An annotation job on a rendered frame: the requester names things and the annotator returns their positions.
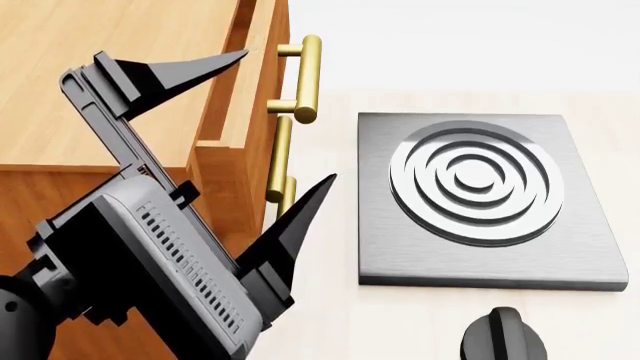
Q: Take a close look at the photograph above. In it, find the black stove knob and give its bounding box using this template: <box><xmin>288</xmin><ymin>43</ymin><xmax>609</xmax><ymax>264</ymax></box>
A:
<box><xmin>459</xmin><ymin>306</ymin><xmax>549</xmax><ymax>360</ymax></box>

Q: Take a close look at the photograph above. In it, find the gold cabinet handle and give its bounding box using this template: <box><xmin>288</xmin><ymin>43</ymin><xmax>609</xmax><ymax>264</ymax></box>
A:
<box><xmin>266</xmin><ymin>33</ymin><xmax>323</xmax><ymax>124</ymax></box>
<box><xmin>265</xmin><ymin>114</ymin><xmax>295</xmax><ymax>204</ymax></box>
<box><xmin>276</xmin><ymin>176</ymin><xmax>298</xmax><ymax>219</ymax></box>

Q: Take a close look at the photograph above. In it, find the grey vented camera box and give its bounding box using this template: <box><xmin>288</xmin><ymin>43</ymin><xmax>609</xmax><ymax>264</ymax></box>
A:
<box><xmin>58</xmin><ymin>174</ymin><xmax>265</xmax><ymax>360</ymax></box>

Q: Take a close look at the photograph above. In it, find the silver stove burner plate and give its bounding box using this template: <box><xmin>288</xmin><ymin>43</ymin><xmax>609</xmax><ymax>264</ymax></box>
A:
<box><xmin>356</xmin><ymin>111</ymin><xmax>630</xmax><ymax>293</ymax></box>

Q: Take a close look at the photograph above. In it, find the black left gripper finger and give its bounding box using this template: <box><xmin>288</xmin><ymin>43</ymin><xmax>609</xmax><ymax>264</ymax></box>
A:
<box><xmin>234</xmin><ymin>172</ymin><xmax>338</xmax><ymax>332</ymax></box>
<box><xmin>93</xmin><ymin>48</ymin><xmax>250</xmax><ymax>123</ymax></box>

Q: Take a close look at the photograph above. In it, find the wooden cabinet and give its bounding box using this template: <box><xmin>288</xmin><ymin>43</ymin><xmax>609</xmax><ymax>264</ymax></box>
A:
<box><xmin>0</xmin><ymin>0</ymin><xmax>292</xmax><ymax>360</ymax></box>

